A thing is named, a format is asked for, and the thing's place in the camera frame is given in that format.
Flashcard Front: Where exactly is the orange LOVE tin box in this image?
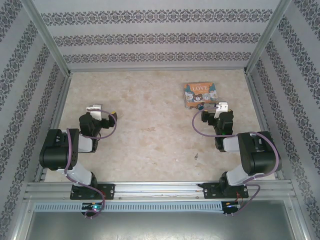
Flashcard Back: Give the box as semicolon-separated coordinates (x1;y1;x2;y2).
183;82;219;110

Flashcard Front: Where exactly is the left controller board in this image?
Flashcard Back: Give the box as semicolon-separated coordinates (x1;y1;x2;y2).
81;202;105;219

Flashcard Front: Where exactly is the controller board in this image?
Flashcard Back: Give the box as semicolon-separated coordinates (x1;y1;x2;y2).
81;202;105;219
223;200;241;216

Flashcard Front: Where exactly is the right controller board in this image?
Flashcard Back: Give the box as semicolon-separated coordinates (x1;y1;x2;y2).
223;200;241;216

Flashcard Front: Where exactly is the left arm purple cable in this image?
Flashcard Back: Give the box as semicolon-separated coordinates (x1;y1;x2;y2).
64;109;118;219

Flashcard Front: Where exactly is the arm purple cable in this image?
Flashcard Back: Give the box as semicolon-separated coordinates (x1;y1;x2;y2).
64;109;118;219
191;109;280;216

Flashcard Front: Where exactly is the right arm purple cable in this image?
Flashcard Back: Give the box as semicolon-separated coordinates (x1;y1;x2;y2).
191;109;280;216

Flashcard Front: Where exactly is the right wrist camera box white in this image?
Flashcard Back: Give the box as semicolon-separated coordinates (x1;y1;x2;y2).
214;101;230;118

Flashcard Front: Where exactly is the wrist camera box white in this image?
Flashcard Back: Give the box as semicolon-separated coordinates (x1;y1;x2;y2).
86;103;103;121
214;101;230;118

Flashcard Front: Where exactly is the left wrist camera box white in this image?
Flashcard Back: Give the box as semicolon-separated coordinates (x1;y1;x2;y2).
86;103;103;121

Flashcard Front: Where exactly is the aluminium side rail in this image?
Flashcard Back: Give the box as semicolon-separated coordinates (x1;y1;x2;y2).
244;72;285;181
34;74;73;183

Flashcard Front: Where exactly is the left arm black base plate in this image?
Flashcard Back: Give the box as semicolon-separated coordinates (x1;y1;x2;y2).
70;183;116;201

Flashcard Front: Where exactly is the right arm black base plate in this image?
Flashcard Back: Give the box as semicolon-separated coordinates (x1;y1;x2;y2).
201;182;250;200

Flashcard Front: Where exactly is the aluminium mounting rail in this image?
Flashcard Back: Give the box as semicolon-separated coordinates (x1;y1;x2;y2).
23;180;298;201

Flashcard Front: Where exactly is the aluminium frame post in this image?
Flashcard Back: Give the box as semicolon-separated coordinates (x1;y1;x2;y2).
20;0;73;77
244;0;294;75

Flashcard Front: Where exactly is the grey slotted cable duct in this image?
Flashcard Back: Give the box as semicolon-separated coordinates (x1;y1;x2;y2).
33;201;224;213

